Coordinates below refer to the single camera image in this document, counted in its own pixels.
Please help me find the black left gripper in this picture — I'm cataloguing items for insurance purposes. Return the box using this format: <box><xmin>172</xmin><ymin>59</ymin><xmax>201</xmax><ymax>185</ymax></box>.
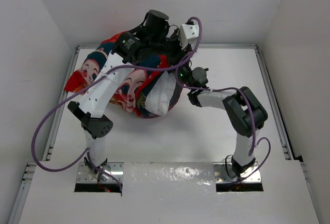
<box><xmin>149</xmin><ymin>30</ymin><xmax>191</xmax><ymax>68</ymax></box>

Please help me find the white pillow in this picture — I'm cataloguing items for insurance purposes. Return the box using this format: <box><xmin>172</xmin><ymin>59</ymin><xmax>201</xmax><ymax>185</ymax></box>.
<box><xmin>144</xmin><ymin>72</ymin><xmax>176</xmax><ymax>116</ymax></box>

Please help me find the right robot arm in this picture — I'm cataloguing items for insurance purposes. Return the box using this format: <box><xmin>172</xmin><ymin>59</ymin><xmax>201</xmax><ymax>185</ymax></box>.
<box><xmin>175</xmin><ymin>64</ymin><xmax>268</xmax><ymax>177</ymax></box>

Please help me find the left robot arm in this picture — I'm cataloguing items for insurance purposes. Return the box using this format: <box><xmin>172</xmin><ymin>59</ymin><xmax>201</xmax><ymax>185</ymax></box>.
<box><xmin>68</xmin><ymin>10</ymin><xmax>200</xmax><ymax>174</ymax></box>

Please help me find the white front cover board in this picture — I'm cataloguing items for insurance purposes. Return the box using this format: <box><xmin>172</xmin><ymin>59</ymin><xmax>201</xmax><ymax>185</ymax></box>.
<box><xmin>20</xmin><ymin>161</ymin><xmax>318</xmax><ymax>223</ymax></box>

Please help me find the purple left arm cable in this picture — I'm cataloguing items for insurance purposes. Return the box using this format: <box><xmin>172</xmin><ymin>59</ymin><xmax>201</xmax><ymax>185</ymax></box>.
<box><xmin>30</xmin><ymin>16</ymin><xmax>203</xmax><ymax>186</ymax></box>

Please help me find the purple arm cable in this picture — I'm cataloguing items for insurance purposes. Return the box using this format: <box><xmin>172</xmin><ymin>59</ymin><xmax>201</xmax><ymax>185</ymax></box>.
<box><xmin>30</xmin><ymin>16</ymin><xmax>203</xmax><ymax>186</ymax></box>
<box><xmin>176</xmin><ymin>71</ymin><xmax>271</xmax><ymax>183</ymax></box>

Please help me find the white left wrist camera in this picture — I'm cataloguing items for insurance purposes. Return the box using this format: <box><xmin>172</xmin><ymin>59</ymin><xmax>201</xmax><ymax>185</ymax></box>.
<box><xmin>179</xmin><ymin>24</ymin><xmax>199</xmax><ymax>49</ymax></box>

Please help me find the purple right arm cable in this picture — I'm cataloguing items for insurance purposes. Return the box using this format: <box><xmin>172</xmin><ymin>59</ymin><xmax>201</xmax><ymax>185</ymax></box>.
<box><xmin>176</xmin><ymin>71</ymin><xmax>271</xmax><ymax>183</ymax></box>

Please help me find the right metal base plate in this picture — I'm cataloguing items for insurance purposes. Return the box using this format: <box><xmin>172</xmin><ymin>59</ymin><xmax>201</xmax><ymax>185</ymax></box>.
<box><xmin>213</xmin><ymin>162</ymin><xmax>262</xmax><ymax>184</ymax></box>

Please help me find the metal base plate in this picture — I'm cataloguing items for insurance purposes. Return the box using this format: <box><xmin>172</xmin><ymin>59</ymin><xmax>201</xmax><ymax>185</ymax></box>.
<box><xmin>213</xmin><ymin>162</ymin><xmax>262</xmax><ymax>184</ymax></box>
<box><xmin>76</xmin><ymin>162</ymin><xmax>124</xmax><ymax>184</ymax></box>

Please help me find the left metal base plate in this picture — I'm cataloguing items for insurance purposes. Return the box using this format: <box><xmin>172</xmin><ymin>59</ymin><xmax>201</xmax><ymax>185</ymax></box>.
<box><xmin>76</xmin><ymin>162</ymin><xmax>124</xmax><ymax>184</ymax></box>

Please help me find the aluminium table frame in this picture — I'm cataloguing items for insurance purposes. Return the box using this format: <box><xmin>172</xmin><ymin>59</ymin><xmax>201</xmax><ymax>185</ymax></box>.
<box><xmin>7</xmin><ymin>43</ymin><xmax>320</xmax><ymax>224</ymax></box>

